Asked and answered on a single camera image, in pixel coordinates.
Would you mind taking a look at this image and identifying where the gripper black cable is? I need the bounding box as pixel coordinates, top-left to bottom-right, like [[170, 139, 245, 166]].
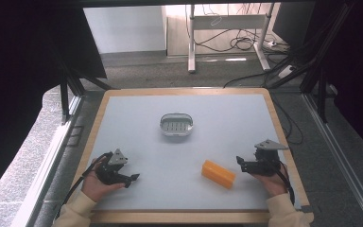
[[54, 152, 113, 219], [276, 160, 297, 206]]

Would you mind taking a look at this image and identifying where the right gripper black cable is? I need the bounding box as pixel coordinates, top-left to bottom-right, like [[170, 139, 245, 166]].
[[276, 160, 297, 206]]

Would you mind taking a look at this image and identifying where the dark floor socket plate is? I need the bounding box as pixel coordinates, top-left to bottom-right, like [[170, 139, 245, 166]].
[[65, 125, 85, 148]]

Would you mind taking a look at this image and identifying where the orange soap bar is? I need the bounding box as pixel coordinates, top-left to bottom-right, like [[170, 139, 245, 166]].
[[200, 159, 237, 190]]

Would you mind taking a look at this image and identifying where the tangle of black floor cables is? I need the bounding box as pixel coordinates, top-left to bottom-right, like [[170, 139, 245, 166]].
[[194, 3, 292, 54]]

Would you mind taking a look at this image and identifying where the person's left hand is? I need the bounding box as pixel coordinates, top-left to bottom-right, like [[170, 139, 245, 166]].
[[80, 156, 126, 203]]

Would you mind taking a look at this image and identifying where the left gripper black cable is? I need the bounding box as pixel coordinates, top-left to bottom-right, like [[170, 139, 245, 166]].
[[54, 152, 113, 219]]

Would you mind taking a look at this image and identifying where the black metal stand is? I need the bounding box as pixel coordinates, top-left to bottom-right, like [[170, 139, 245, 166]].
[[268, 2, 355, 125], [58, 61, 113, 125]]

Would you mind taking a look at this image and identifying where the white desk frame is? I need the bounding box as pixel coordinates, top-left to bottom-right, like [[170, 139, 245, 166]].
[[186, 3, 276, 74]]

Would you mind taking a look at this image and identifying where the black curtain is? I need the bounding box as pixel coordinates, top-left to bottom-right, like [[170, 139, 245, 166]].
[[0, 0, 109, 204], [313, 0, 363, 164]]

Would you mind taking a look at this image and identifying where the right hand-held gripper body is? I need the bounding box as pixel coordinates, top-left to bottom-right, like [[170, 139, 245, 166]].
[[245, 138, 289, 177]]

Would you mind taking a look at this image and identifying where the aluminium rail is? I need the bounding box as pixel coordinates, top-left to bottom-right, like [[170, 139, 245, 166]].
[[300, 92, 363, 227], [9, 94, 84, 227]]

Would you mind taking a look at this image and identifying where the grey soap dish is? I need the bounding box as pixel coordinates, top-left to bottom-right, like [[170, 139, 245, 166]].
[[159, 112, 195, 138]]

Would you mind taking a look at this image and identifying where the white board panel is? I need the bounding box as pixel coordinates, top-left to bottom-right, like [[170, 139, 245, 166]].
[[82, 5, 168, 55]]

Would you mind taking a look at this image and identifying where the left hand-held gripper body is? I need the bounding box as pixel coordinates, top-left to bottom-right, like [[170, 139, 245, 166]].
[[95, 148, 131, 186]]

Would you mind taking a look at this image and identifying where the white power strip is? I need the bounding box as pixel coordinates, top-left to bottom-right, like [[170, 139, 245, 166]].
[[277, 64, 296, 79]]

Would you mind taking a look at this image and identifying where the person's right hand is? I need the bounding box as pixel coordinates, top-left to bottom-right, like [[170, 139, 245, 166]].
[[251, 163, 290, 199]]

